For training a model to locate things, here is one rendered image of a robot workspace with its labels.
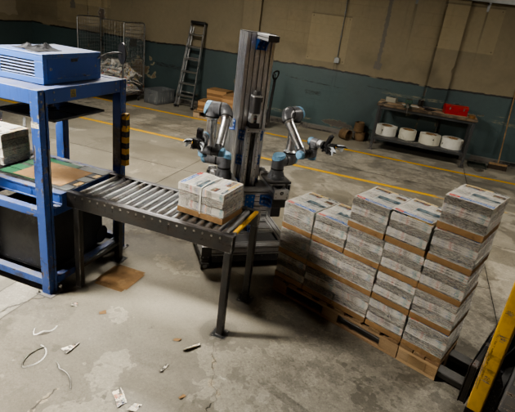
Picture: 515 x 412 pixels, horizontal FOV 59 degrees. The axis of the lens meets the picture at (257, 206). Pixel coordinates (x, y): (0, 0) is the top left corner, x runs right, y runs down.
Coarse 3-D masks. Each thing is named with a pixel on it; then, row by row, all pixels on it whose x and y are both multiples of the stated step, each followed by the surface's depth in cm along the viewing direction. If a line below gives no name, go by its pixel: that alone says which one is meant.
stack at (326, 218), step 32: (320, 224) 349; (288, 256) 377; (320, 256) 354; (384, 256) 319; (416, 256) 303; (288, 288) 388; (320, 288) 361; (352, 288) 343; (384, 288) 324; (416, 288) 309; (352, 320) 348; (384, 320) 330; (384, 352) 335
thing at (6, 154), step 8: (0, 128) 372; (8, 128) 375; (16, 128) 378; (24, 128) 380; (0, 136) 359; (8, 136) 367; (16, 136) 374; (24, 136) 381; (0, 144) 362; (8, 144) 368; (16, 144) 376; (24, 144) 384; (0, 152) 366; (8, 152) 371; (16, 152) 379; (24, 152) 386; (0, 160) 369; (8, 160) 372; (16, 160) 380
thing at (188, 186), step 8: (192, 176) 331; (200, 176) 333; (208, 176) 335; (184, 184) 318; (192, 184) 316; (200, 184) 319; (184, 192) 320; (192, 192) 316; (184, 200) 322; (192, 200) 319; (192, 208) 321
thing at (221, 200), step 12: (228, 180) 333; (204, 192) 311; (216, 192) 308; (228, 192) 311; (240, 192) 327; (204, 204) 315; (216, 204) 310; (228, 204) 313; (240, 204) 332; (216, 216) 314
